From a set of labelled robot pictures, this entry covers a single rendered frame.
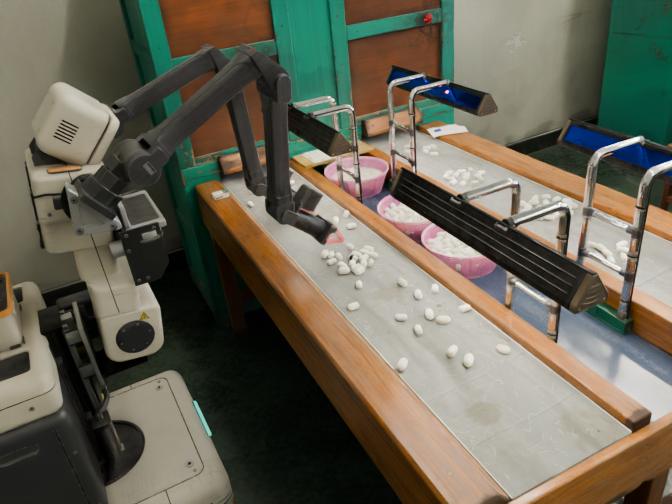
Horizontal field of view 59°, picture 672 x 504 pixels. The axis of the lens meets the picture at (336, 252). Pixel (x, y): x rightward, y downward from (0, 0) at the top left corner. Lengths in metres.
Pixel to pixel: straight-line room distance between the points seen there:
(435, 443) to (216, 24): 1.78
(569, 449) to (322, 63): 1.87
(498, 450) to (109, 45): 2.53
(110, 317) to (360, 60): 1.59
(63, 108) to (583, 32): 3.89
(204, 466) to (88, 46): 2.01
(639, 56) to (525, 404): 3.28
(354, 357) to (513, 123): 3.26
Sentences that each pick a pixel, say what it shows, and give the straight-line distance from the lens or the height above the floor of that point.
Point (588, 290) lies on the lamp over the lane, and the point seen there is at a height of 1.08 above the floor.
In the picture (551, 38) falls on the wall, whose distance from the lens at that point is 4.55.
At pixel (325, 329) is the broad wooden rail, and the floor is 0.76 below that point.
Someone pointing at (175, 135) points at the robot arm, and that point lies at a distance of 1.41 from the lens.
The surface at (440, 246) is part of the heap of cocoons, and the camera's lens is 1.91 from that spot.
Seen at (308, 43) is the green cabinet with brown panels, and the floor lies 1.23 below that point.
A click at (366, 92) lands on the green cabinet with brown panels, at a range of 2.75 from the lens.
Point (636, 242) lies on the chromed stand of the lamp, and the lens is 1.56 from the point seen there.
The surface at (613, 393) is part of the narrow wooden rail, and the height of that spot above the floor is 0.76.
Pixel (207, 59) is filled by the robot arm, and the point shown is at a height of 1.35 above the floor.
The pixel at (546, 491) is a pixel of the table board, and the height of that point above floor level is 0.74.
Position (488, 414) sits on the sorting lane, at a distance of 1.33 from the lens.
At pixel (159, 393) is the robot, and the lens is 2.23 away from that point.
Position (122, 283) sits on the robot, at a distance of 1.66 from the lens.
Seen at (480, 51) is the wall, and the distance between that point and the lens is 4.13.
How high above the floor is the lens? 1.68
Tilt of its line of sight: 30 degrees down
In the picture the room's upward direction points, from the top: 7 degrees counter-clockwise
